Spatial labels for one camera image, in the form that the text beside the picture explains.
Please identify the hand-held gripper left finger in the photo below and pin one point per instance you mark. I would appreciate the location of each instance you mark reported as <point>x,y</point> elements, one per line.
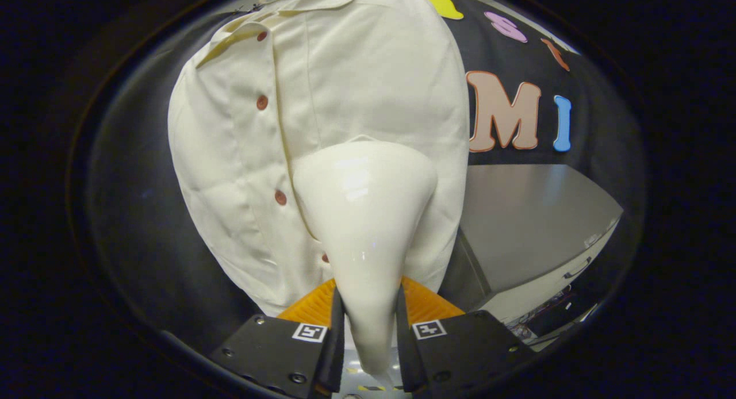
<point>276,353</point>

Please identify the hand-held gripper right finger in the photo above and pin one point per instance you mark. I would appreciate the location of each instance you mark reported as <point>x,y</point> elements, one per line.
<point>460,350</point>

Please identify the white garment steamer head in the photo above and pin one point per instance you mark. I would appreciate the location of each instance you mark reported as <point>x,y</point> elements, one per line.
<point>362,215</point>

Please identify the cream button shirt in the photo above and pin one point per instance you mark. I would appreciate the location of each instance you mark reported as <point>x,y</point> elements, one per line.
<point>374,71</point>

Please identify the grey cabinet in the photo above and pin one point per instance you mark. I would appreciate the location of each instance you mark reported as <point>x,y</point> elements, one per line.
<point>529,215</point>

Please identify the black backdrop cloth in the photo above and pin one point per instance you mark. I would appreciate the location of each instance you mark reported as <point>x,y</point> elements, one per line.
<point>132,215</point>

